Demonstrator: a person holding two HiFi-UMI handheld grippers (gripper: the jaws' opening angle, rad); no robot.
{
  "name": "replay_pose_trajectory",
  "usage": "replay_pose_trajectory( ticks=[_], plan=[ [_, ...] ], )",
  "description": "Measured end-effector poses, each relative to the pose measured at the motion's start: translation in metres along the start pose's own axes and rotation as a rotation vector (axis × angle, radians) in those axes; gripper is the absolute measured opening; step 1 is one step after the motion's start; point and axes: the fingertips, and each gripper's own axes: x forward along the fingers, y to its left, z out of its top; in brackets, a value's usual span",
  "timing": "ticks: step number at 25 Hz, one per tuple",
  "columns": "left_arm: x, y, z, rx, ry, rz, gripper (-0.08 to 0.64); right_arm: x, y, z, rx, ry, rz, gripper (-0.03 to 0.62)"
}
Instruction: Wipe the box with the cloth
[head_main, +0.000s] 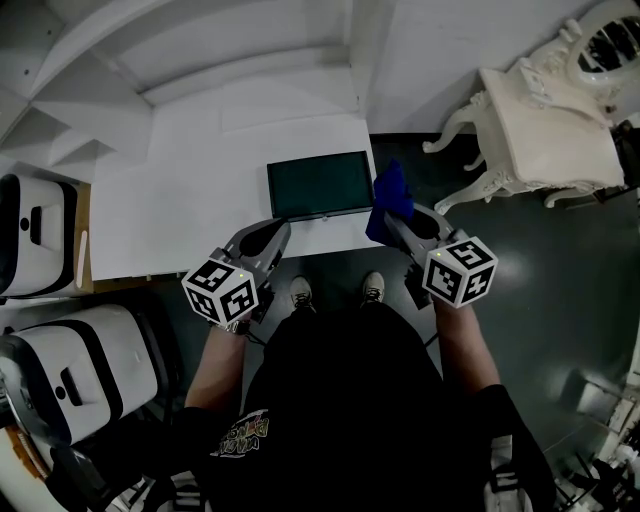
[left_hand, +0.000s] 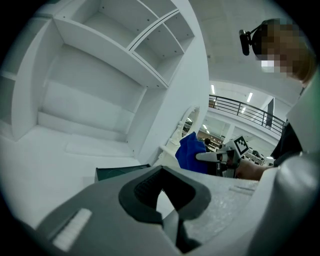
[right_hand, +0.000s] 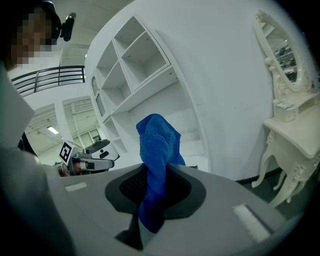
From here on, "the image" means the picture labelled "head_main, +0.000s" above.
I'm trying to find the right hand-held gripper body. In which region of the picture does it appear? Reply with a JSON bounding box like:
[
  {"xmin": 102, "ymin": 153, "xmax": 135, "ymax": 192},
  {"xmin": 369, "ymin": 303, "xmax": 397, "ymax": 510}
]
[{"xmin": 403, "ymin": 235, "xmax": 499, "ymax": 310}]

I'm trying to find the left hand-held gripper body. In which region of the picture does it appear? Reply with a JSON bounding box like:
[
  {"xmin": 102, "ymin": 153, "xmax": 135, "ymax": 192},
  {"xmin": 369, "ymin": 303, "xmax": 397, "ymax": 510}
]
[{"xmin": 181, "ymin": 246, "xmax": 276, "ymax": 326}]

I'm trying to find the blue cloth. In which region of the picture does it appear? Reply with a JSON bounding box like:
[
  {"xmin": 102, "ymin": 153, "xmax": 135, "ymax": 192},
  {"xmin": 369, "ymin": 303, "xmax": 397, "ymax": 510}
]
[{"xmin": 364, "ymin": 158, "xmax": 416, "ymax": 247}]

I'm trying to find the dark rectangular tray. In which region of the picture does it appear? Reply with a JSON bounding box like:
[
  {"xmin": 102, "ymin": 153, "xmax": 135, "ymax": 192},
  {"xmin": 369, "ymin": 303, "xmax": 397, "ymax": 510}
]
[{"xmin": 266, "ymin": 150, "xmax": 376, "ymax": 224}]

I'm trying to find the person's left forearm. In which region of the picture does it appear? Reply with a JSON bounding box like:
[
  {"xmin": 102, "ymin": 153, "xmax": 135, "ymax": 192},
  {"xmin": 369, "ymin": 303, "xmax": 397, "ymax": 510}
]
[{"xmin": 184, "ymin": 322, "xmax": 249, "ymax": 411}]

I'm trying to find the person's right forearm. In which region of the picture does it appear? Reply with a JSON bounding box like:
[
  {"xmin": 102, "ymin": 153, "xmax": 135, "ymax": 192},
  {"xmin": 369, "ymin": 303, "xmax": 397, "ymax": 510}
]
[{"xmin": 432, "ymin": 299, "xmax": 502, "ymax": 399}]

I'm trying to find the silver wristwatch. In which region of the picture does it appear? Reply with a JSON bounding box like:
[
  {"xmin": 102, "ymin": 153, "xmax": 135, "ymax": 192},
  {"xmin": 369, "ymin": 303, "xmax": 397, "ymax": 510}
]
[{"xmin": 214, "ymin": 319, "xmax": 252, "ymax": 337}]

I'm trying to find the person's left shoe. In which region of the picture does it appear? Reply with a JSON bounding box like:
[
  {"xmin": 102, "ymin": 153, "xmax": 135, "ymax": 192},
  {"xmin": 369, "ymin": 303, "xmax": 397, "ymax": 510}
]
[{"xmin": 289, "ymin": 275, "xmax": 317, "ymax": 314}]

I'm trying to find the person's shoe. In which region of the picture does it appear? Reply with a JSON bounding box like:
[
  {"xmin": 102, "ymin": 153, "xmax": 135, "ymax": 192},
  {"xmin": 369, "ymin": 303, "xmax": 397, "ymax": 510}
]
[
  {"xmin": 289, "ymin": 275, "xmax": 317, "ymax": 314},
  {"xmin": 360, "ymin": 271, "xmax": 387, "ymax": 307}
]

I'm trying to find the person's right shoe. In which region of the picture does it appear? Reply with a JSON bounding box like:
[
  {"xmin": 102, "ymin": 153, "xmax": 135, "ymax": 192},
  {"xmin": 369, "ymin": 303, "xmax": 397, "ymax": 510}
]
[{"xmin": 360, "ymin": 271, "xmax": 387, "ymax": 307}]

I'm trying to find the white ornate dressing table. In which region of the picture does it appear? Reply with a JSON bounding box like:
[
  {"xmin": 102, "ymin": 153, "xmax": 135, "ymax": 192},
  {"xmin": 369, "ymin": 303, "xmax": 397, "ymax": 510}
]
[{"xmin": 422, "ymin": 14, "xmax": 640, "ymax": 216}]

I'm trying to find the white machine with black trim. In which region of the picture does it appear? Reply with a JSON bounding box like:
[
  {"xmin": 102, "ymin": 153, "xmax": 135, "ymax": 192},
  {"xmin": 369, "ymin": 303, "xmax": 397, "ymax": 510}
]
[
  {"xmin": 0, "ymin": 173, "xmax": 82, "ymax": 299},
  {"xmin": 0, "ymin": 303, "xmax": 159, "ymax": 446}
]

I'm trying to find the person's black printed t-shirt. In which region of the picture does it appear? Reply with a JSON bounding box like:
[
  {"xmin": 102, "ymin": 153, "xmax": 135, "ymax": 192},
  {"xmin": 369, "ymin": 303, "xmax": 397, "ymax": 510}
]
[{"xmin": 164, "ymin": 309, "xmax": 559, "ymax": 512}]

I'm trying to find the grey bag strap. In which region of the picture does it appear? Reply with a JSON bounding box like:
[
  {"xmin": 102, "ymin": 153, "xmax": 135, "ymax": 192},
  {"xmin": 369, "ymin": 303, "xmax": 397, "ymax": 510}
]
[
  {"xmin": 172, "ymin": 482, "xmax": 211, "ymax": 512},
  {"xmin": 482, "ymin": 434, "xmax": 531, "ymax": 512}
]

